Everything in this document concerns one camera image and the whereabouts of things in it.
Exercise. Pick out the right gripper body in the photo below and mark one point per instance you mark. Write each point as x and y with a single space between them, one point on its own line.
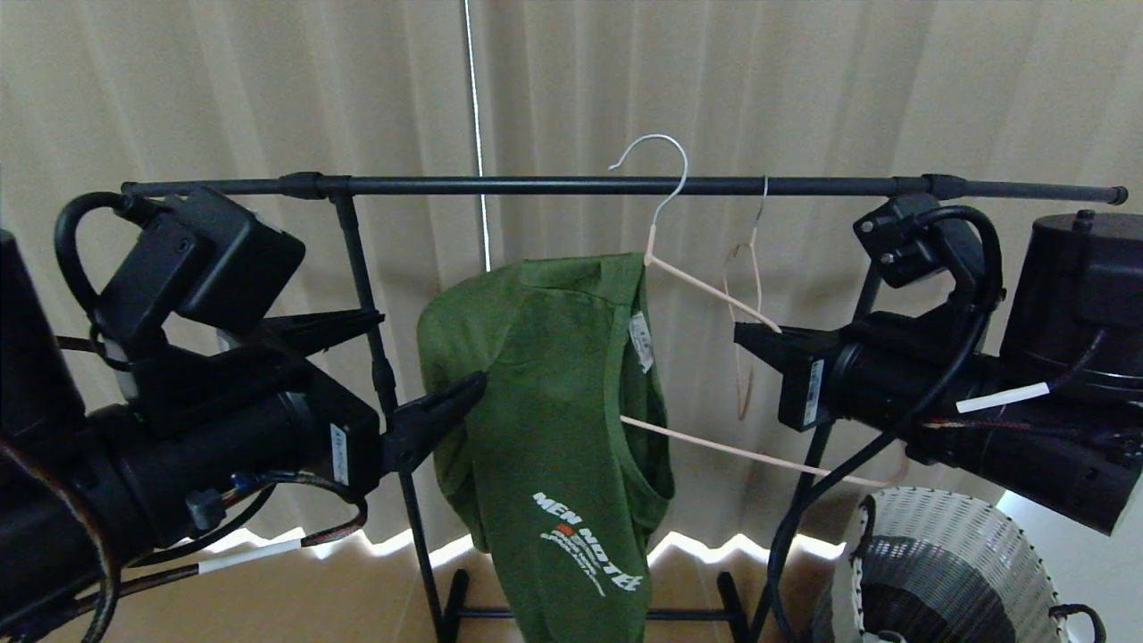
875 375

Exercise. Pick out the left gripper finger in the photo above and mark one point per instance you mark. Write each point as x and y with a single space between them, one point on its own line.
415 433
304 335

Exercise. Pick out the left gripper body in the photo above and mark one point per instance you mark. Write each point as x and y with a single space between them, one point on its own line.
250 446

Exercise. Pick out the green printed t-shirt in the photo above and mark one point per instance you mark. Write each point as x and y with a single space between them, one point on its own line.
536 402

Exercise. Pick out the pink clothes hanger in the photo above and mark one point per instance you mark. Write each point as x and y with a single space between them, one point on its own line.
714 295
755 239

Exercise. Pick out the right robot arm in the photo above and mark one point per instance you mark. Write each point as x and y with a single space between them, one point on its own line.
1089 304

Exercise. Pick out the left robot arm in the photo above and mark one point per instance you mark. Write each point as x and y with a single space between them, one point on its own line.
36 357

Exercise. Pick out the white laundry basket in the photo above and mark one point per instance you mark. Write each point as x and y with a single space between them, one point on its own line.
946 554

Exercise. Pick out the black clothes rack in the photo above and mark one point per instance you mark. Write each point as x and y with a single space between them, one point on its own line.
536 186

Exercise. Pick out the beige curtain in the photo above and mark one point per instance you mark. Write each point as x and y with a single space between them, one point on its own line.
223 89

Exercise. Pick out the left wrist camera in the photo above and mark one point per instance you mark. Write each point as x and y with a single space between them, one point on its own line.
223 259

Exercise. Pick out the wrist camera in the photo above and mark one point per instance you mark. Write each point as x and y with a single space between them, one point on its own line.
902 241
223 259

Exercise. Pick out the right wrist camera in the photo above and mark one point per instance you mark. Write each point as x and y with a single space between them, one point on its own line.
902 241

